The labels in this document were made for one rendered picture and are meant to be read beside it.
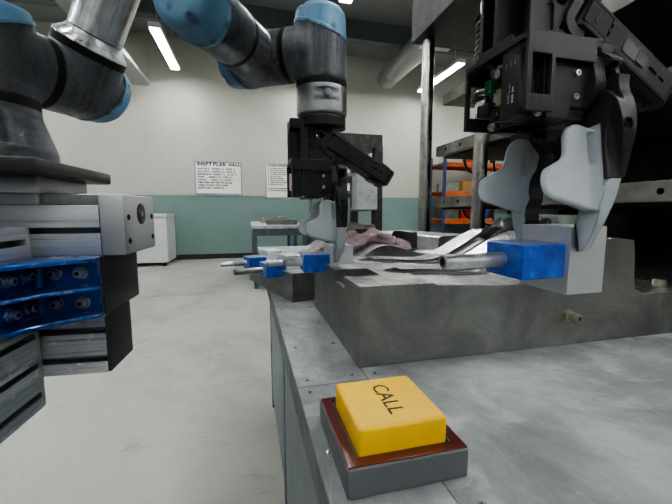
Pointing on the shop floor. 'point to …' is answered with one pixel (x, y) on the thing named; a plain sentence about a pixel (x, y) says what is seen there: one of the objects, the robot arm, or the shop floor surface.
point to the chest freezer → (165, 235)
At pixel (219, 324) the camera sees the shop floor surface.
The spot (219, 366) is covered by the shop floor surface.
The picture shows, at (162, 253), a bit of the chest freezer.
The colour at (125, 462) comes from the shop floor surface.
